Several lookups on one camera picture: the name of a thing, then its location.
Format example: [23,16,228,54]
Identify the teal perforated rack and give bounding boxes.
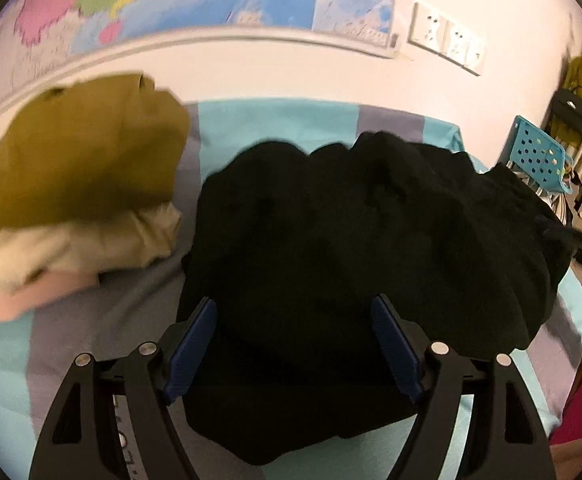
[496,115,574,196]

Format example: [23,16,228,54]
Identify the cream garment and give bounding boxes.
[0,202,182,298]

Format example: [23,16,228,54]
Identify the olive green garment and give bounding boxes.
[0,74,192,246]

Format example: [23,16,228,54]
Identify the white wall socket row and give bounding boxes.
[407,1,487,77]

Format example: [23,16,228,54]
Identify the black coat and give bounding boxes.
[181,131,579,466]

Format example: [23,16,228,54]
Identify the red cloth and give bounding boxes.
[551,365,582,446]

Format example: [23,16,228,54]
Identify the black handbag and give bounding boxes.
[548,87,582,136]

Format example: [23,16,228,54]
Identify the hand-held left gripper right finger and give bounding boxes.
[371,292,557,480]

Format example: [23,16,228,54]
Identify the blue lavender striped bed sheet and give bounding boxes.
[0,100,582,480]

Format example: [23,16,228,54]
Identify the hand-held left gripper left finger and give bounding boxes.
[28,297,219,480]

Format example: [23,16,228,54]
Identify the pink garment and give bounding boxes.
[0,270,102,326]

